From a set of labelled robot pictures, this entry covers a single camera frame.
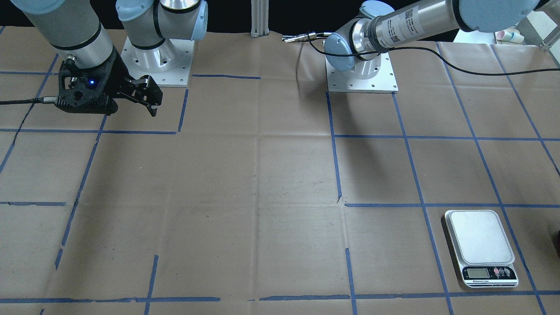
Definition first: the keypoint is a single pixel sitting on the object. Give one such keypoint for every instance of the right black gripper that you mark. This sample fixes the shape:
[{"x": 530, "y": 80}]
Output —
[{"x": 114, "y": 72}]

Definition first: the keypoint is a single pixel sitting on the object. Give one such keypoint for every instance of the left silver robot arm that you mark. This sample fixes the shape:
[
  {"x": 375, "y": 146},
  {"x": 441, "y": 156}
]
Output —
[{"x": 355, "y": 48}]

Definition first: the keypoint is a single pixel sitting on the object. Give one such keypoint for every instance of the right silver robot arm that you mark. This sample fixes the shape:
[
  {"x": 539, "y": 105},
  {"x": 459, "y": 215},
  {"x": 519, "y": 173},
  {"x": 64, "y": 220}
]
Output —
[{"x": 72, "y": 27}]

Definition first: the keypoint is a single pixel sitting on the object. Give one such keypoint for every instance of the silver digital kitchen scale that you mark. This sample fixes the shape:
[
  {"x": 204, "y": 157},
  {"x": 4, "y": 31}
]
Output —
[{"x": 483, "y": 253}]

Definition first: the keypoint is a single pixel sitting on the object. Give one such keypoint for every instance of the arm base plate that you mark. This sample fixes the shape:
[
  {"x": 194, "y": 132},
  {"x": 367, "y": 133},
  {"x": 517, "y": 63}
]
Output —
[
  {"x": 169, "y": 65},
  {"x": 373, "y": 76}
]

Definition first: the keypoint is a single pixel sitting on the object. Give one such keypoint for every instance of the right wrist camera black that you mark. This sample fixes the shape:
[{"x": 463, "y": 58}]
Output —
[{"x": 85, "y": 91}]

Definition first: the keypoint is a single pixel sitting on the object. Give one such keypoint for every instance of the aluminium frame post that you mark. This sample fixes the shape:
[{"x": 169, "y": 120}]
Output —
[{"x": 260, "y": 18}]

